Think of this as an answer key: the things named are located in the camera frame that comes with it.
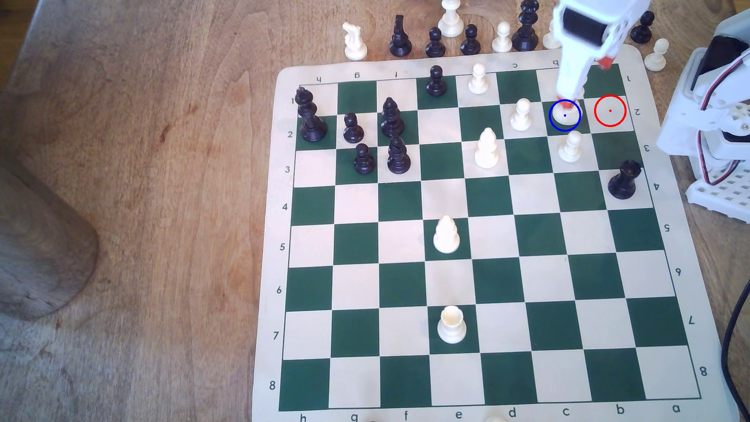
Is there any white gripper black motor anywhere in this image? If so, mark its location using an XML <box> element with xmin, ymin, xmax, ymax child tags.
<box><xmin>553</xmin><ymin>0</ymin><xmax>652</xmax><ymax>113</ymax></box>

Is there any white king chess piece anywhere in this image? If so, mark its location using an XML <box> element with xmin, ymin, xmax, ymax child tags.
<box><xmin>554</xmin><ymin>82</ymin><xmax>588</xmax><ymax>125</ymax></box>

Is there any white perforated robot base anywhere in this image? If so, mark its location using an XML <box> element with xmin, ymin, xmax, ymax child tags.
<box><xmin>685</xmin><ymin>167</ymin><xmax>750</xmax><ymax>224</ymax></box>

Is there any black pawn chess piece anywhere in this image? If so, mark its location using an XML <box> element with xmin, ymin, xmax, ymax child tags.
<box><xmin>461</xmin><ymin>24</ymin><xmax>482</xmax><ymax>56</ymax></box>
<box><xmin>425</xmin><ymin>27</ymin><xmax>446</xmax><ymax>58</ymax></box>
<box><xmin>353</xmin><ymin>143</ymin><xmax>376</xmax><ymax>175</ymax></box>
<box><xmin>426</xmin><ymin>65</ymin><xmax>448</xmax><ymax>97</ymax></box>
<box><xmin>343</xmin><ymin>113</ymin><xmax>365</xmax><ymax>144</ymax></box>
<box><xmin>630</xmin><ymin>11</ymin><xmax>655</xmax><ymax>45</ymax></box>

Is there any black queen chess piece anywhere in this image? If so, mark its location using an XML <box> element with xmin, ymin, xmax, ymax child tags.
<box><xmin>511</xmin><ymin>0</ymin><xmax>540</xmax><ymax>52</ymax></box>

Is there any black rook chess piece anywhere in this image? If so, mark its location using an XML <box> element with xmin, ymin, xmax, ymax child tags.
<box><xmin>607</xmin><ymin>159</ymin><xmax>642</xmax><ymax>200</ymax></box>

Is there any white bishop chess piece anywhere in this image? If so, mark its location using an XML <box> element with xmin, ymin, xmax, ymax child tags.
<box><xmin>473</xmin><ymin>127</ymin><xmax>500</xmax><ymax>170</ymax></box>
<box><xmin>432</xmin><ymin>215</ymin><xmax>461</xmax><ymax>254</ymax></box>

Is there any white queen chess piece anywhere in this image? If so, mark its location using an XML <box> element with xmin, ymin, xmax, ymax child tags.
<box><xmin>438</xmin><ymin>0</ymin><xmax>465</xmax><ymax>38</ymax></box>

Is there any black knight chess piece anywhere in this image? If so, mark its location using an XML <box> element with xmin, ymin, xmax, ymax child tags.
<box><xmin>388</xmin><ymin>14</ymin><xmax>413</xmax><ymax>57</ymax></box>

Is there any black bishop chess piece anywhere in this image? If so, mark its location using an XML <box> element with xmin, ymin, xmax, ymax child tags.
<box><xmin>380</xmin><ymin>97</ymin><xmax>405</xmax><ymax>138</ymax></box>
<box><xmin>387</xmin><ymin>136</ymin><xmax>412</xmax><ymax>175</ymax></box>

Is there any white knight chess piece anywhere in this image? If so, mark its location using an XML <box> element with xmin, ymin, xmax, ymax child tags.
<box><xmin>343</xmin><ymin>21</ymin><xmax>369</xmax><ymax>61</ymax></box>

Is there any black king chess piece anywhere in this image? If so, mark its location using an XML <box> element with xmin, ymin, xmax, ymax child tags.
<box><xmin>294</xmin><ymin>87</ymin><xmax>328</xmax><ymax>143</ymax></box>

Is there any white rook chess piece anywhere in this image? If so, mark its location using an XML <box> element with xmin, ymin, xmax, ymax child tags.
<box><xmin>437</xmin><ymin>305</ymin><xmax>468</xmax><ymax>345</ymax></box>

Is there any green white chess mat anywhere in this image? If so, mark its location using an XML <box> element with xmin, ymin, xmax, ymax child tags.
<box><xmin>252</xmin><ymin>44</ymin><xmax>742</xmax><ymax>422</ymax></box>

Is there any black cable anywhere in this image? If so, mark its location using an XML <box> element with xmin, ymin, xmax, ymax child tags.
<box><xmin>721</xmin><ymin>281</ymin><xmax>750</xmax><ymax>422</ymax></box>

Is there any round wooden post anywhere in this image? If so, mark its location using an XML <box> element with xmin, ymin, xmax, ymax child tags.
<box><xmin>0</xmin><ymin>149</ymin><xmax>99</xmax><ymax>321</ymax></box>

